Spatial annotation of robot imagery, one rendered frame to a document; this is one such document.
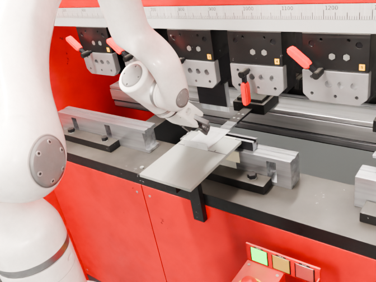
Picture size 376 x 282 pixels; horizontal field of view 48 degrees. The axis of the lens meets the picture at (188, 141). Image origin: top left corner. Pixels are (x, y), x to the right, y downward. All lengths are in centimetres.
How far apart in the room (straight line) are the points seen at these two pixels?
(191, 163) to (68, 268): 57
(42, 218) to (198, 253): 88
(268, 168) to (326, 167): 167
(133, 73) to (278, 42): 35
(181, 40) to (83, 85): 88
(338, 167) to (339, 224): 179
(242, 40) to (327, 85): 24
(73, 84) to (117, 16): 106
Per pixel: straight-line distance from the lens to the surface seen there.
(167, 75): 93
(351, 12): 97
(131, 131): 155
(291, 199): 122
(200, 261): 151
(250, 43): 108
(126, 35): 94
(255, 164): 126
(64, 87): 193
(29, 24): 66
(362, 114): 141
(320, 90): 104
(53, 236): 69
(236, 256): 137
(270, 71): 108
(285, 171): 123
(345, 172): 288
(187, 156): 122
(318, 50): 101
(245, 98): 110
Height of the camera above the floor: 163
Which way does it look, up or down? 29 degrees down
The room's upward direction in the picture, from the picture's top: 11 degrees counter-clockwise
